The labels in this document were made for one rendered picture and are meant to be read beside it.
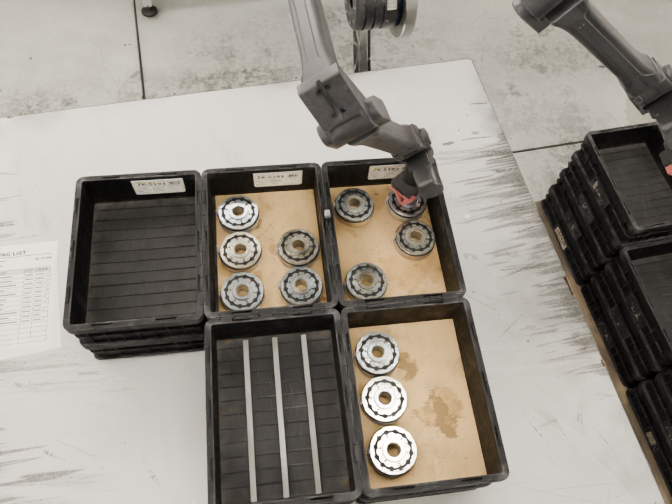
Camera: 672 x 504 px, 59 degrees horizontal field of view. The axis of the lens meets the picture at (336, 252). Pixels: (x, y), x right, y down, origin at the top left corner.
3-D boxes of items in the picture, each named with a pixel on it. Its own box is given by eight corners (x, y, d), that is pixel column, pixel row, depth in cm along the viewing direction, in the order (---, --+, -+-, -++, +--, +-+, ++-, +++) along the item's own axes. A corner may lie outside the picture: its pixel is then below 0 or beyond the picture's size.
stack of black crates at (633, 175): (537, 201, 244) (585, 132, 204) (603, 190, 249) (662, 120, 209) (575, 288, 227) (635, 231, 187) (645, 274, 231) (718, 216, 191)
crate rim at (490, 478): (338, 311, 135) (339, 307, 133) (465, 299, 138) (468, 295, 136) (363, 499, 117) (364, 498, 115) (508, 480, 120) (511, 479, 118)
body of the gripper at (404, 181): (435, 178, 149) (442, 160, 142) (408, 201, 145) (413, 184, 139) (416, 162, 151) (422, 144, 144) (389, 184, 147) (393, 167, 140)
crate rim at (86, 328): (79, 182, 146) (76, 176, 144) (202, 174, 149) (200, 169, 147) (65, 335, 128) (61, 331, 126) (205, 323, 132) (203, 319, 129)
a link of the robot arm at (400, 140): (367, 87, 94) (311, 119, 98) (382, 119, 94) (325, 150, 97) (426, 122, 134) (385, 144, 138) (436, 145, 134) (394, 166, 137)
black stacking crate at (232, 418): (211, 337, 140) (205, 320, 130) (335, 326, 143) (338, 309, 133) (216, 519, 122) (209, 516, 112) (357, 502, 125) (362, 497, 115)
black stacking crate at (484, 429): (336, 326, 143) (340, 308, 133) (455, 315, 146) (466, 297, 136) (359, 501, 126) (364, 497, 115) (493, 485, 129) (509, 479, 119)
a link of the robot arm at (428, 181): (421, 123, 131) (387, 141, 134) (436, 165, 126) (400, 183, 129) (440, 147, 141) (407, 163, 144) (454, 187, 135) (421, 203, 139)
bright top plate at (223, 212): (218, 196, 153) (218, 195, 152) (257, 195, 153) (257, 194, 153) (218, 230, 148) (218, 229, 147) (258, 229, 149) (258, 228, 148)
